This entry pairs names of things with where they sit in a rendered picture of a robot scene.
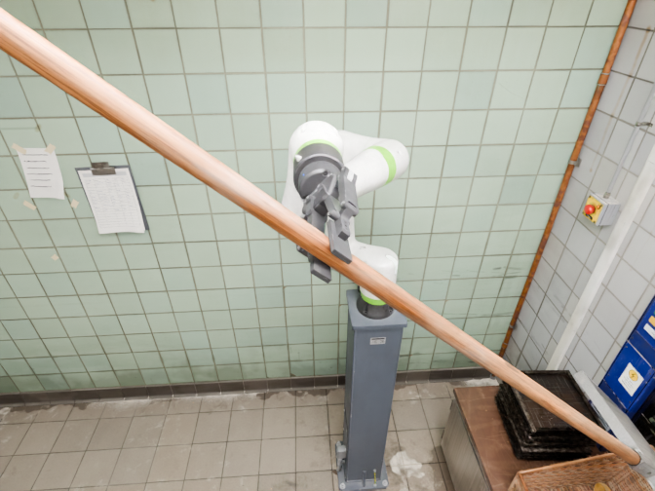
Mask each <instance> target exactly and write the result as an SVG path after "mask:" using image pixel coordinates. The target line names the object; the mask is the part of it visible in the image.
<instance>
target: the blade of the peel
mask: <svg viewBox="0 0 655 491"><path fill-rule="evenodd" d="M573 375H574V377H575V378H576V379H577V381H578V382H579V384H580V385H581V387H582V388H583V389H584V391H585V392H586V394H587V395H588V397H589V398H590V400H591V401H592V402H593V404H594V405H595V407H596V408H597V410H598V411H599V413H600V414H601V416H602V417H603V419H604V420H605V422H606V423H607V424H608V426H609V427H610V429H611V430H612V432H614V433H615V435H616V436H617V438H618V439H619V440H620V441H621V442H623V443H624V444H625V445H627V446H628V447H630V448H631V449H633V448H635V449H636V450H637V451H639V452H640V453H642V454H643V455H645V456H646V457H647V458H649V459H650V460H651V461H652V463H653V464H654V465H655V452H654V450H653V449H652V448H651V446H650V445H649V444H648V442H647V441H646V440H645V438H644V437H643V436H642V434H641V433H640V432H639V430H638V429H637V428H636V426H635V425H634V424H633V422H632V421H631V420H630V418H629V417H628V416H627V415H626V414H625V413H624V412H623V411H622V410H621V409H620V408H619V407H618V406H617V405H616V404H615V403H614V402H613V401H612V400H611V399H610V398H609V397H608V396H607V395H606V394H605V393H604V392H603V391H602V390H601V389H600V388H599V387H598V386H597V385H596V384H595V382H594V381H593V380H592V379H591V378H590V377H589V376H588V375H587V374H586V373H585V372H584V371H583V370H581V371H579V372H577V373H575V374H573ZM646 480H647V481H648V483H649V484H650V486H651V487H652V488H653V490H654V491H655V475H653V476H650V477H648V478H646Z"/></svg>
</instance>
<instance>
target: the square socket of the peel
mask: <svg viewBox="0 0 655 491"><path fill-rule="evenodd" d="M633 450H634V451H635V452H636V453H637V454H638V455H639V458H640V461H639V463H638V464H637V465H631V464H629V463H627V462H626V463H627V464H628V465H629V467H630V468H631V469H633V470H634V471H636V472H638V473H639V474H641V475H642V476H644V477H645V478H648V477H650V476H653V475H655V465H654V464H653V463H652V461H651V460H650V459H649V458H647V457H646V456H645V455H643V454H642V453H640V452H639V451H637V450H636V449H635V448H633Z"/></svg>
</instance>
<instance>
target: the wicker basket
mask: <svg viewBox="0 0 655 491"><path fill-rule="evenodd" d="M544 466H545V465H544ZM544 466H543V467H540V468H536V467H535V469H527V470H525V471H523V470H520V471H519V472H517V474H516V476H515V477H514V479H513V481H512V483H511V485H510V487H509V489H508V491H561V490H562V491H565V490H566V491H569V490H570V491H573V490H574V491H577V490H578V491H581V490H582V491H585V490H586V491H594V488H595V485H596V484H597V483H599V482H601V483H604V484H606V485H607V486H608V487H609V486H610V487H609V488H610V490H611V489H612V490H611V491H615V490H616V491H620V490H621V491H639V490H640V491H642V490H643V491H647V490H648V491H654V490H653V488H652V487H651V486H649V485H650V484H649V483H648V481H647V480H646V478H645V477H644V476H642V475H641V474H638V473H637V472H636V471H634V470H632V469H631V468H629V465H628V464H627V463H626V461H624V460H623V459H621V458H620V457H618V456H617V455H615V454H614V453H608V454H606V453H605V454H603V455H597V456H594V457H591V456H590V457H589V458H584V459H583V458H582V459H579V460H574V461H569V462H568V461H566V462H564V463H558V464H554V465H552V464H550V465H549V466H545V467H544ZM621 475H622V476H623V477H622V476H621ZM614 477H615V478H614ZM620 477H621V478H620ZM618 478H619V479H618ZM643 478H644V480H643ZM624 479H625V480H624ZM611 480H612V481H611ZM615 480H616V482H615ZM617 480H618V481H617ZM622 480H623V481H622ZM641 480H642V481H641ZM613 481H614V482H613ZM620 481H621V482H620ZM645 481H646V483H647V484H646V483H645ZM618 482H619V483H620V484H619V483H618ZM627 482H628V483H627ZM612 483H613V484H612ZM617 483H618V484H617ZM625 483H626V484H625ZM630 483H631V484H630ZM610 484H611V485H610ZM623 484H624V485H623ZM628 484H629V485H630V486H629V485H628ZM648 484H649V485H648ZM614 486H615V487H614ZM620 486H621V488H620ZM627 486H628V487H627ZM640 486H641V487H640ZM647 486H648V487H647ZM583 487H584V488H583ZM587 487H588V488H587ZM591 487H592V488H591ZM612 487H613V488H612ZM618 487H619V488H620V489H619V488H618ZM625 487H626V488H625ZM638 487H639V488H638ZM645 487H646V488H645ZM560 488H561V489H560ZM564 488H565V489H564ZM568 488H569V489H568ZM572 488H573V489H572ZM623 488H624V489H625V490H624V489H623ZM630 488H631V490H630ZM632 488H633V489H632ZM643 488H644V489H643ZM651 488H652V489H651ZM584 489H585V490H584ZM588 489H589V490H588ZM592 489H593V490H592ZM617 489H618V490H617ZM622 489H623V490H622ZM641 489H642V490H641ZM649 489H650V490H649Z"/></svg>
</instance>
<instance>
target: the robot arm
mask: <svg viewBox="0 0 655 491"><path fill-rule="evenodd" d="M408 162H409V157H408V153H407V150H406V148H405V147H404V146H403V145H402V144H401V143H400V142H398V141H397V140H395V139H387V138H376V137H369V136H364V135H360V134H356V133H352V132H347V131H337V130H336V128H334V127H333V126H332V125H330V124H328V123H326V122H322V121H310V122H307V123H304V124H303V125H301V126H299V127H298V128H297V129H296V130H295V131H294V133H293V134H292V136H291V138H290V141H289V166H288V177H287V183H286V188H285V192H284V197H283V200H282V205H283V206H284V207H286V208H288V209H289V210H291V211H292V212H293V213H295V214H296V215H298V216H299V217H301V218H302V219H303V220H305V221H306V222H308V223H309V224H311V225H312V226H313V227H315V228H316V229H318V230H319V231H321V232H322V233H323V234H325V235H326V236H328V240H329V247H330V252H331V253H332V254H333V255H335V256H336V257H337V258H339V259H340V260H342V261H343V262H345V263H346V264H348V265H349V264H350V263H352V262H353V258H352V254H354V255H355V256H357V257H358V258H360V259H361V260H362V261H364V262H365V263H366V264H367V265H369V266H370V267H371V268H373V269H374V270H376V271H377V272H379V273H380V274H381V275H383V276H384V277H386V278H387V279H389V280H390V281H391V282H393V283H396V279H397V272H398V263H399V260H398V257H397V255H396V253H395V252H394V251H392V250H391V249H388V248H386V247H382V246H376V245H366V244H363V243H360V242H357V241H356V239H355V228H354V217H355V216H357V215H358V213H359V206H358V198H360V197H361V196H362V195H365V194H367V193H369V192H372V191H374V190H377V189H379V188H381V187H383V186H385V185H387V184H389V183H391V182H392V181H394V180H396V179H397V178H399V177H400V176H402V175H403V174H404V173H405V171H406V169H407V167H408ZM325 224H326V231H325ZM296 250H297V251H298V252H300V253H301V254H303V255H304V256H306V257H307V258H308V261H309V263H310V273H311V274H313V275H314V276H316V277H317V278H319V279H320V280H322V281H324V282H325V283H330V282H331V281H332V278H331V269H332V268H331V267H329V266H328V265H327V264H326V263H324V262H323V261H321V260H320V259H318V258H317V257H315V256H314V255H312V254H311V253H309V252H308V251H306V250H305V249H303V248H302V247H300V246H299V245H296ZM351 253H352V254H351ZM332 270H334V269H332ZM358 292H359V293H360V294H361V295H360V296H359V297H358V298H357V304H356V305H357V309H358V311H359V312H360V314H362V315H363V316H364V317H366V318H369V319H372V320H383V319H386V318H389V317H390V316H391V315H392V314H393V313H394V311H395V309H394V308H392V307H391V306H389V305H388V304H386V303H384V302H383V301H381V300H380V299H378V298H377V297H375V296H374V295H372V294H371V293H369V292H368V291H366V290H365V289H363V288H362V287H360V286H359V285H358Z"/></svg>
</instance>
